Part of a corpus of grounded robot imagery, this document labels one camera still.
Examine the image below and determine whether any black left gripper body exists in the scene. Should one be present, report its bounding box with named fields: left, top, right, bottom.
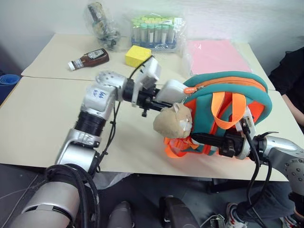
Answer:
left=137, top=85, right=167, bottom=118

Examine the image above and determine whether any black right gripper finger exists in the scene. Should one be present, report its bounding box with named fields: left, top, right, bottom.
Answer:
left=190, top=133, right=227, bottom=146

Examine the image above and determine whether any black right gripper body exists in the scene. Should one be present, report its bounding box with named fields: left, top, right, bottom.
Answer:
left=218, top=133, right=247, bottom=158

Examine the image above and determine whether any orange and teal backpack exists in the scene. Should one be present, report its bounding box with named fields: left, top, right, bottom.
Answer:
left=163, top=70, right=273, bottom=159

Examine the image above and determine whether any yellow sponge block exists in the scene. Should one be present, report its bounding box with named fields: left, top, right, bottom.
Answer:
left=124, top=45, right=153, bottom=67

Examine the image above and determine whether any bagged rack of test tubes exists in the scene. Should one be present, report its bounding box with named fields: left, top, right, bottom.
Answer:
left=123, top=13, right=188, bottom=54

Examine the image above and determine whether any blue jeans leg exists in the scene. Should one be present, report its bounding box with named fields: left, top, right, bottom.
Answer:
left=237, top=180, right=300, bottom=225

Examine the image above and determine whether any pink paper in plastic sleeve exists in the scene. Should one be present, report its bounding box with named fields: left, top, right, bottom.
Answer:
left=182, top=38, right=254, bottom=77

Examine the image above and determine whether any brown sauce bottle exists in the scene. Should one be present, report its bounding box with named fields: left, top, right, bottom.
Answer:
left=67, top=48, right=111, bottom=72

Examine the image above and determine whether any white and red sneaker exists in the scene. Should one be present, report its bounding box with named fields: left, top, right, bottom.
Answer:
left=225, top=201, right=250, bottom=228
left=279, top=214, right=298, bottom=228

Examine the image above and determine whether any black rounded shape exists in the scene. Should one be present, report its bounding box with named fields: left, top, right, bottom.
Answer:
left=158, top=195, right=200, bottom=228

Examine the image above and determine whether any clear plastic bag under table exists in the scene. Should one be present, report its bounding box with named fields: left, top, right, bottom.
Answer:
left=97, top=171, right=132, bottom=191

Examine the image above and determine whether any clear bag with bottle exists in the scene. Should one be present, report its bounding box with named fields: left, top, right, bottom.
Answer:
left=82, top=1, right=124, bottom=52

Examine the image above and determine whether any person in dark top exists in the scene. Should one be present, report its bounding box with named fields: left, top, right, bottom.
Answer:
left=267, top=46, right=304, bottom=140

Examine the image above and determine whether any grey rounded shape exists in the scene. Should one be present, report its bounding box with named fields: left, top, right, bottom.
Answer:
left=108, top=200, right=133, bottom=228

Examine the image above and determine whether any blue rolled mat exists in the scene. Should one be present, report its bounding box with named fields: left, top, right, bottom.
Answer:
left=0, top=74, right=22, bottom=102

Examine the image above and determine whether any beige plush cat keychain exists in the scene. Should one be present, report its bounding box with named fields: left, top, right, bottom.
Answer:
left=152, top=103, right=193, bottom=139

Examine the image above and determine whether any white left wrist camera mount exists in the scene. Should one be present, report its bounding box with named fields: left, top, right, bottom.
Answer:
left=131, top=57, right=162, bottom=108

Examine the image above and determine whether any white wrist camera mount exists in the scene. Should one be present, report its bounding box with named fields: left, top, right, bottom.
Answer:
left=131, top=57, right=162, bottom=108
left=234, top=105, right=257, bottom=161

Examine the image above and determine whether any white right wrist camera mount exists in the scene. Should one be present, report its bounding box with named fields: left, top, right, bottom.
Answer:
left=234, top=105, right=257, bottom=161

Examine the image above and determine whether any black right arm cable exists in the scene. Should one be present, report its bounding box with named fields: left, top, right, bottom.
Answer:
left=241, top=117, right=274, bottom=228

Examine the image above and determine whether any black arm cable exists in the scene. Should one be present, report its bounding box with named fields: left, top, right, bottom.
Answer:
left=94, top=55, right=156, bottom=175
left=241, top=117, right=274, bottom=228

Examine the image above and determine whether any black table frame bracket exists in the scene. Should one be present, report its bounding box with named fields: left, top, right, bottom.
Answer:
left=208, top=177, right=254, bottom=195

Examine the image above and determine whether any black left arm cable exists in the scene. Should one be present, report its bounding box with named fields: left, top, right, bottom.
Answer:
left=94, top=55, right=156, bottom=175

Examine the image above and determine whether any white plug with cable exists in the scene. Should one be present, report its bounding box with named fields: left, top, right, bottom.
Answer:
left=199, top=214, right=227, bottom=228

